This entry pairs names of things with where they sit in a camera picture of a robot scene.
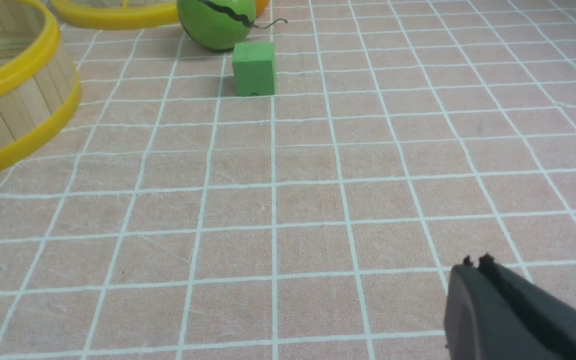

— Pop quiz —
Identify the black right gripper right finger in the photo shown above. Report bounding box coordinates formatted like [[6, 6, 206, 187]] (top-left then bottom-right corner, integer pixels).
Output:
[[477, 253, 576, 360]]

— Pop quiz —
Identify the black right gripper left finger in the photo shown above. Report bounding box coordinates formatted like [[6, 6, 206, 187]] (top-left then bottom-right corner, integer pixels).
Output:
[[443, 255, 563, 360]]

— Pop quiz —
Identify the yellow woven steamer lid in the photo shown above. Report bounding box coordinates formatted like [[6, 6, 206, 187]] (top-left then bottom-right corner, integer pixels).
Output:
[[50, 0, 179, 31]]

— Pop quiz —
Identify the yellow rimmed bamboo steamer tray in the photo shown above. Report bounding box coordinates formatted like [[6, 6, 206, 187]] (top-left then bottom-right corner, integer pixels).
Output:
[[0, 0, 82, 171]]

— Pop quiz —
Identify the pink checkered tablecloth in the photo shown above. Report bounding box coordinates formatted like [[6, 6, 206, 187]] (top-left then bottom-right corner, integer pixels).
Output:
[[0, 0, 576, 360]]

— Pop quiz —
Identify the green foam cube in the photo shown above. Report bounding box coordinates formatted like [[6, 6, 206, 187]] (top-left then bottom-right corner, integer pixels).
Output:
[[231, 41, 276, 97]]

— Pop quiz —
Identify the orange yellow toy pear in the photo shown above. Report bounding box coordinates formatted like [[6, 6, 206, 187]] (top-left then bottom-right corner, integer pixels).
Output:
[[254, 0, 270, 18]]

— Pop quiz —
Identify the green toy watermelon ball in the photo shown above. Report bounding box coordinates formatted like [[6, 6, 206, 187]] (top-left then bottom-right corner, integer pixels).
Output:
[[176, 0, 289, 52]]

